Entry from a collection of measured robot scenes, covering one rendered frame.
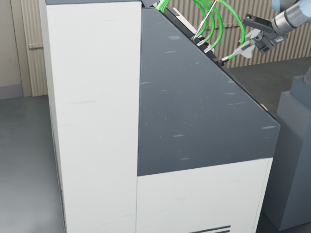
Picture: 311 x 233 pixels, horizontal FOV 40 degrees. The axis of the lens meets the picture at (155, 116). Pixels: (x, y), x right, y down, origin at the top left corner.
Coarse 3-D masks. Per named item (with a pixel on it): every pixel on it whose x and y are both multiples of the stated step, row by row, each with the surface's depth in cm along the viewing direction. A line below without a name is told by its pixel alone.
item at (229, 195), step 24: (216, 168) 173; (240, 168) 177; (264, 168) 181; (144, 192) 170; (168, 192) 173; (192, 192) 177; (216, 192) 181; (240, 192) 185; (264, 192) 189; (144, 216) 177; (168, 216) 181; (192, 216) 185; (216, 216) 189; (240, 216) 193
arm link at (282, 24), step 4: (276, 16) 156; (280, 16) 154; (284, 16) 152; (276, 20) 155; (280, 20) 153; (284, 20) 152; (276, 24) 155; (280, 24) 154; (284, 24) 153; (288, 24) 152; (280, 28) 154; (284, 28) 154; (288, 28) 153; (292, 28) 153; (284, 32) 155; (288, 32) 156
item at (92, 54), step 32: (64, 0) 123; (96, 0) 125; (128, 0) 128; (64, 32) 127; (96, 32) 130; (128, 32) 133; (64, 64) 133; (96, 64) 136; (128, 64) 139; (64, 96) 138; (96, 96) 142; (128, 96) 145; (64, 128) 145; (96, 128) 148; (128, 128) 152; (64, 160) 152; (96, 160) 155; (128, 160) 159; (64, 192) 159; (96, 192) 163; (128, 192) 168; (64, 224) 190; (96, 224) 172; (128, 224) 177
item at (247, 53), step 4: (244, 44) 164; (240, 48) 165; (248, 48) 165; (252, 48) 165; (236, 52) 167; (240, 52) 166; (244, 52) 166; (248, 52) 166; (244, 56) 167; (248, 56) 167
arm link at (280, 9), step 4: (272, 0) 166; (276, 0) 165; (280, 0) 163; (284, 0) 163; (288, 0) 162; (292, 0) 161; (296, 0) 160; (272, 4) 167; (276, 4) 165; (280, 4) 164; (284, 4) 163; (288, 4) 161; (292, 4) 160; (276, 8) 166; (280, 8) 164; (284, 8) 163; (280, 12) 167
